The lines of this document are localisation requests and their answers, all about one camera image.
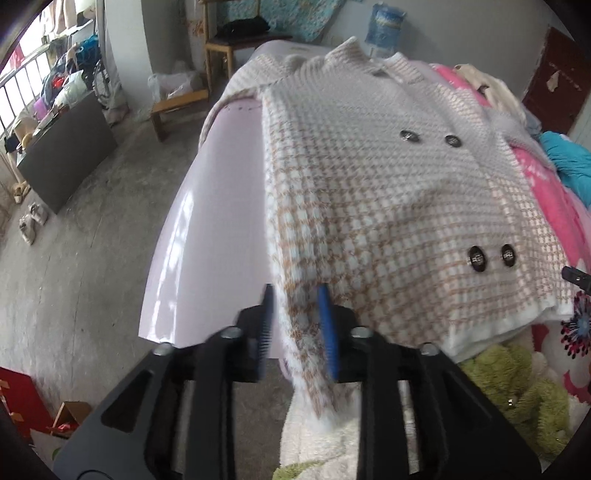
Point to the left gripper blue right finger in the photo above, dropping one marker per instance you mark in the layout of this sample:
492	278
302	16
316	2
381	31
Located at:
345	363

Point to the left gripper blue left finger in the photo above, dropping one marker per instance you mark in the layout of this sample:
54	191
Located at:
256	324

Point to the beige houndstooth knit coat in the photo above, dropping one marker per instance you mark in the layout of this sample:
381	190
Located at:
329	131

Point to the cream clothes pile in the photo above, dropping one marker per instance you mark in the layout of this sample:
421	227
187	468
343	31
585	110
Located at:
494	90

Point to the pink floral blanket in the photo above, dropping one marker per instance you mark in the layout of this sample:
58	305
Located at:
469	241

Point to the cream fleece blanket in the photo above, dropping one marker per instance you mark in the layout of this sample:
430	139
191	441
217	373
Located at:
309	451

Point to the turquoise garment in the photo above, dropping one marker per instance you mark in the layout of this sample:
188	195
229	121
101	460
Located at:
572	162

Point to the green fluffy blanket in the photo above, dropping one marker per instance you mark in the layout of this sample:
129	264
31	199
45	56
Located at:
524	388

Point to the dark red door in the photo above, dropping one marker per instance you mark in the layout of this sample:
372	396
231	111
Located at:
560	85

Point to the low wooden stool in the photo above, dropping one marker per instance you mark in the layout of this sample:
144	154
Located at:
173	104

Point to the pair of slippers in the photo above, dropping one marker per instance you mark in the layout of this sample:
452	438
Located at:
36	215

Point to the dark grey cabinet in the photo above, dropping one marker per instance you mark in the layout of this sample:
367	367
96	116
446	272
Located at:
67	152

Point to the wooden chair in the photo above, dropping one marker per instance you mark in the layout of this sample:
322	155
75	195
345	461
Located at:
227	47

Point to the black garment on chair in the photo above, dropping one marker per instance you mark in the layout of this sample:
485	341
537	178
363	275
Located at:
243	28

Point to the blue water jug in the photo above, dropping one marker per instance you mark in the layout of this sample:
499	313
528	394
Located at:
384	30

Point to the teal floral wall cloth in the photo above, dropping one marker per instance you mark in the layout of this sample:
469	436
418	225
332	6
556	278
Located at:
304	20

